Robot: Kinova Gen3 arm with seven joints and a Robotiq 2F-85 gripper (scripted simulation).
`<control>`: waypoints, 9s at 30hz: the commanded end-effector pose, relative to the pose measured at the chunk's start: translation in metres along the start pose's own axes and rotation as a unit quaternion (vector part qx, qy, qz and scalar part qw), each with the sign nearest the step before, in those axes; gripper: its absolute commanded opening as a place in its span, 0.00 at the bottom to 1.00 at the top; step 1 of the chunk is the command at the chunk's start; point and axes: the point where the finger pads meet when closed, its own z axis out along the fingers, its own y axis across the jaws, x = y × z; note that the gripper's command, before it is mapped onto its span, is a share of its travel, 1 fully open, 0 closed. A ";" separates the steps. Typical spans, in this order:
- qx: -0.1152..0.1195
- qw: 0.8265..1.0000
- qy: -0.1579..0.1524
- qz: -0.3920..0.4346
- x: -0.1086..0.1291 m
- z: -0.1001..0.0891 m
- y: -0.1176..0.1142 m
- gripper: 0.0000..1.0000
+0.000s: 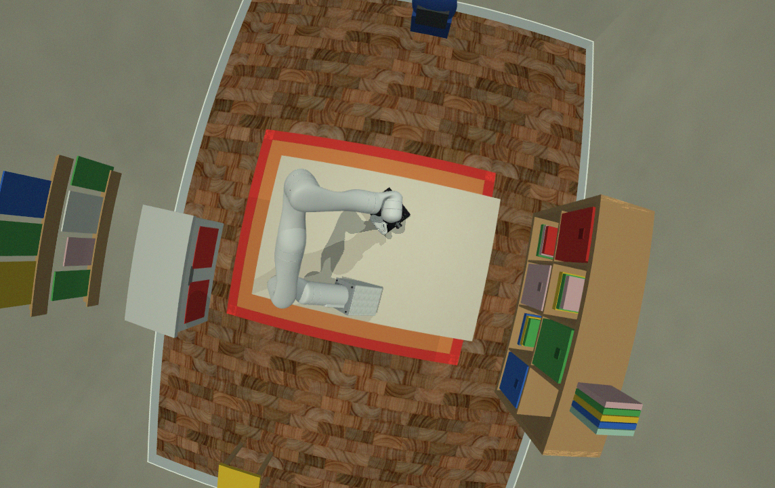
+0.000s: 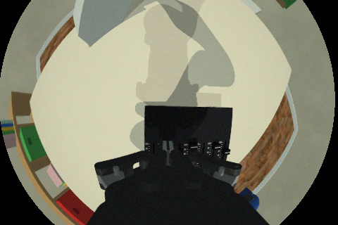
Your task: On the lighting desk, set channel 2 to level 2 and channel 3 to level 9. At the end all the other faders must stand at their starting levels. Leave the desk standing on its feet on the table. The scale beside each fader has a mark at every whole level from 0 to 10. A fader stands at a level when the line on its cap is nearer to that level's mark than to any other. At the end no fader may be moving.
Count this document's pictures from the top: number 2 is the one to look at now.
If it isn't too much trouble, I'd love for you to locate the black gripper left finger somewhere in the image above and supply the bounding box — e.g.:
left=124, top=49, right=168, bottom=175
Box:
left=94, top=141, right=168, bottom=192

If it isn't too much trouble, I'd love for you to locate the black lighting desk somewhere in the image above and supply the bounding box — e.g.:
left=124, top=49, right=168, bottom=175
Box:
left=144, top=105, right=232, bottom=160

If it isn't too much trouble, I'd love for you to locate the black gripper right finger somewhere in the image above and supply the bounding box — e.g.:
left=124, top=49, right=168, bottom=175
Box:
left=168, top=141, right=242, bottom=189

